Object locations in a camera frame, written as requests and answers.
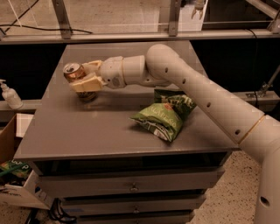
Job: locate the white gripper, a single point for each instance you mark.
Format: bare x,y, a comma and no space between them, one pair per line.
112,72

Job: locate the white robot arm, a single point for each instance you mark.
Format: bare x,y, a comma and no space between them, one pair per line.
255,133

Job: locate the green chip bag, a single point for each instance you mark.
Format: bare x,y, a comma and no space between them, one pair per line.
165,117

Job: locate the white pump bottle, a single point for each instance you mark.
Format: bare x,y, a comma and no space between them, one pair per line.
11,96

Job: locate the grey drawer cabinet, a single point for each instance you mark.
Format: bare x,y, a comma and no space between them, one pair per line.
104,167

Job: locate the cardboard box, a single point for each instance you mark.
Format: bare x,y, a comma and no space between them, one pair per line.
19,184

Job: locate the green packet in box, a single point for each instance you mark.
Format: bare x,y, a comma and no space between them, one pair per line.
16,168

